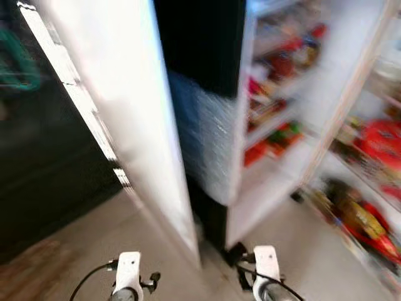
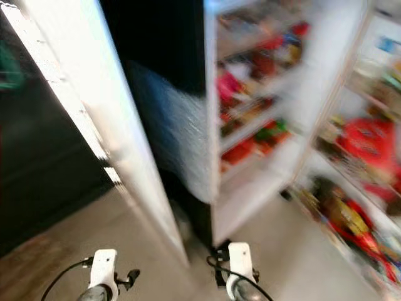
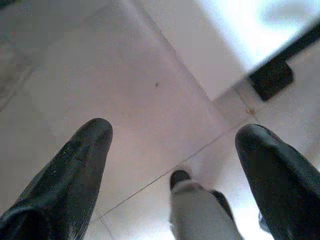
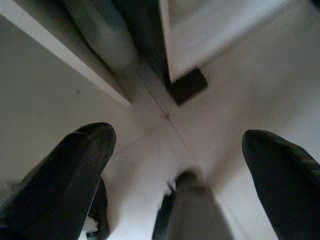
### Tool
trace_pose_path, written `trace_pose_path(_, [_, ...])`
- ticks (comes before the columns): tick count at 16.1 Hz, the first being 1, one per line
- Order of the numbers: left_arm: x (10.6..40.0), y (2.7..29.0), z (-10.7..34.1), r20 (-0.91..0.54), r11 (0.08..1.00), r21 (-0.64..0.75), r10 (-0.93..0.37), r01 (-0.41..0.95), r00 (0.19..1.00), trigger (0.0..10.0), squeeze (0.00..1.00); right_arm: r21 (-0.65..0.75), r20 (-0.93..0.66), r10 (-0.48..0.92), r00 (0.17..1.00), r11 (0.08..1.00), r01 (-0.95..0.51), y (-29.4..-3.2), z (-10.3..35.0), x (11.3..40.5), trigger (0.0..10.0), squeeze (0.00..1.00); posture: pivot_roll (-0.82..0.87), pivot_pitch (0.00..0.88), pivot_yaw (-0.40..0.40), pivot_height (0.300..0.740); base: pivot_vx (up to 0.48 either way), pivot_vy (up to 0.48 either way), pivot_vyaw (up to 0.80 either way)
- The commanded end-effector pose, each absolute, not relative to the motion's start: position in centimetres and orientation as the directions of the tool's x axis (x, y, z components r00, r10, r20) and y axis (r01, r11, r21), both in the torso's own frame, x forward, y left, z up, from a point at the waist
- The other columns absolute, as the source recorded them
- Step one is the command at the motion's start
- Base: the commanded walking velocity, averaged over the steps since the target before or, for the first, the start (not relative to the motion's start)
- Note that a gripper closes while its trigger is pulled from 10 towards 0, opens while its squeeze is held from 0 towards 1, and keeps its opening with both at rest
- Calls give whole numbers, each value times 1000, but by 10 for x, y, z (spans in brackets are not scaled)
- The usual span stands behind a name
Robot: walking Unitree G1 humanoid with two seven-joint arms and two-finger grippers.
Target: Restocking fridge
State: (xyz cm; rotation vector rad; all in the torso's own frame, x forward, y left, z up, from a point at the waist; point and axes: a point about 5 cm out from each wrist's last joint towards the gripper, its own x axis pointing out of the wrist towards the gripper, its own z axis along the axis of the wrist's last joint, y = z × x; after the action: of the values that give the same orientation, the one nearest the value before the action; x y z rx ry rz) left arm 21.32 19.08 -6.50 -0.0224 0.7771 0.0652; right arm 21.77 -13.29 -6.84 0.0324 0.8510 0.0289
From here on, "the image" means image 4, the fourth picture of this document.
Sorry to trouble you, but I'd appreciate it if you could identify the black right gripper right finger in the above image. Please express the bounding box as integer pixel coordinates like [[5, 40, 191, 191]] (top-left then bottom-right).
[[241, 129, 320, 240]]

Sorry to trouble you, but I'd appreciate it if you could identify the silver fridge door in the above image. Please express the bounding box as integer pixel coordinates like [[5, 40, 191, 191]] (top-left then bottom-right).
[[0, 0, 137, 106]]

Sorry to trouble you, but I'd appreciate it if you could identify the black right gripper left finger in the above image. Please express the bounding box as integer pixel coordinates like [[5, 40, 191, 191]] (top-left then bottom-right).
[[0, 121, 118, 240]]

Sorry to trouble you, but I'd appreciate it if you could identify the black fridge foot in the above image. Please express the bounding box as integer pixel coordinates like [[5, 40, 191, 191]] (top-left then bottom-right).
[[167, 67, 209, 106]]

